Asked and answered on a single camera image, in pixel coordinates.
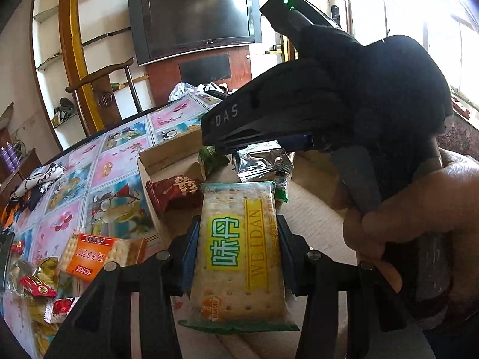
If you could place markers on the black orange white printed cloth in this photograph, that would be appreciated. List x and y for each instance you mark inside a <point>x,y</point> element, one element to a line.
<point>37,181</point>

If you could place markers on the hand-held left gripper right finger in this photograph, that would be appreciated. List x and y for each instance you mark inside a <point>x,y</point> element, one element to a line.
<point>293,269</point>

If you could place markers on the black flat television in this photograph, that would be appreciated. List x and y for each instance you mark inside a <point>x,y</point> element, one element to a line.
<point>194,18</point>

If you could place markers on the silver foil snack packet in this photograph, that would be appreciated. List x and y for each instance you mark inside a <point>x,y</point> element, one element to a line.
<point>262,164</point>

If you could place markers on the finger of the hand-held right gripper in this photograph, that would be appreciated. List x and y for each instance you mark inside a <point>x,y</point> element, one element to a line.
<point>299,142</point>

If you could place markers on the brown wooden sideboard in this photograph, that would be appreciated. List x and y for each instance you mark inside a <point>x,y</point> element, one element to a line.
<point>26,166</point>

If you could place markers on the crumpled white plastic bag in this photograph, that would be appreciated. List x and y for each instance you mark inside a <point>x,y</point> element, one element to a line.
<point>183,91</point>

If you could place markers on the yellow label cracker packet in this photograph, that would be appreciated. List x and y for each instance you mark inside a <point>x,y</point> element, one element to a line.
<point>235,261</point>

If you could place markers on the black smartphone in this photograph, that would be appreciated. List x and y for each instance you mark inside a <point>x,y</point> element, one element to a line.
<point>4,258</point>

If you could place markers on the person's right hand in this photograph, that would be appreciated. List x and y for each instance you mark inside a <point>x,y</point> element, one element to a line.
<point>430,213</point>

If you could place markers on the white standing air conditioner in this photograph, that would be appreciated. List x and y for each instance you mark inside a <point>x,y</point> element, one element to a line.
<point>336,11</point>

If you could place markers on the wide green pea packet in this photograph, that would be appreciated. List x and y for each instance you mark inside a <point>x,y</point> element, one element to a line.
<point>209,159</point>

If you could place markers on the wooden chair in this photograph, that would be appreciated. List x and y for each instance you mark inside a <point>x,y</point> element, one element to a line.
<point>106,99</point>

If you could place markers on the dark green bundle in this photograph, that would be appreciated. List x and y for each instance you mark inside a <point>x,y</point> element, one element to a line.
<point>63,110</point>

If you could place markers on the yellow and green snack packet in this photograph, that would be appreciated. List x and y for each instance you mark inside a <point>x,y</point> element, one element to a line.
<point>48,269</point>

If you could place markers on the maroon snack packet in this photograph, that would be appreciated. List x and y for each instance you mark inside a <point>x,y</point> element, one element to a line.
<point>176,192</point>

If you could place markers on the cardboard box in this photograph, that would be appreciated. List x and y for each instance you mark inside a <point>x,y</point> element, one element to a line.
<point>322,213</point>

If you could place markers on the red snack packet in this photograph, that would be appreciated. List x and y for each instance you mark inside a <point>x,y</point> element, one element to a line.
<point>37,288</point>

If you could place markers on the red-brown wooden media cabinet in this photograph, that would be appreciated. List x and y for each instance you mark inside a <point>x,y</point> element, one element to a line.
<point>164,82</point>

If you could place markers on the narrow green pea packet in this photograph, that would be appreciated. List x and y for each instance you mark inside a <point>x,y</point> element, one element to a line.
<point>282,187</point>

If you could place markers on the small red and white packet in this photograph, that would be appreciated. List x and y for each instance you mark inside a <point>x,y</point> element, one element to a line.
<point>60,306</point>

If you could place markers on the plain yellow snack packet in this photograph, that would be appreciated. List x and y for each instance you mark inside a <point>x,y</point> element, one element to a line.
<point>37,321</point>

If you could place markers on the orange label cracker packet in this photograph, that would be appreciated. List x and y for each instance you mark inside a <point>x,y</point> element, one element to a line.
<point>93,256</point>

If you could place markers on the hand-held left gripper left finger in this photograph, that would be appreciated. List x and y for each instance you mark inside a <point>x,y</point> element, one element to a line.
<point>187,269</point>

